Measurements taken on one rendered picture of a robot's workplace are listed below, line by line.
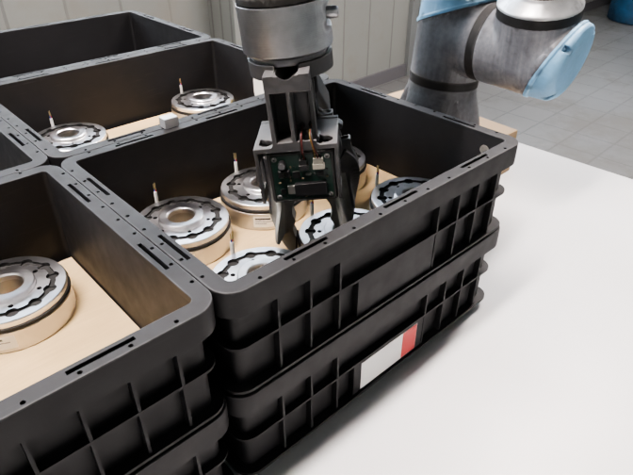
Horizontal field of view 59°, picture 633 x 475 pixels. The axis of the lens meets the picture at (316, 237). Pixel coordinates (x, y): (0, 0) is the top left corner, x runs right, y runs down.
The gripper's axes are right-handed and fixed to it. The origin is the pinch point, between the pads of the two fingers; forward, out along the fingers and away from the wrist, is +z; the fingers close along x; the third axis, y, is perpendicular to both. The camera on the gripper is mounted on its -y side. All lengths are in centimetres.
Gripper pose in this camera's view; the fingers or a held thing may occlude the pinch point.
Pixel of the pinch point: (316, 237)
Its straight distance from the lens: 59.6
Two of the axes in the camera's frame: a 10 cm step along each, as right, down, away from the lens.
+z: 1.1, 8.3, 5.5
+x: 9.9, -0.7, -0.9
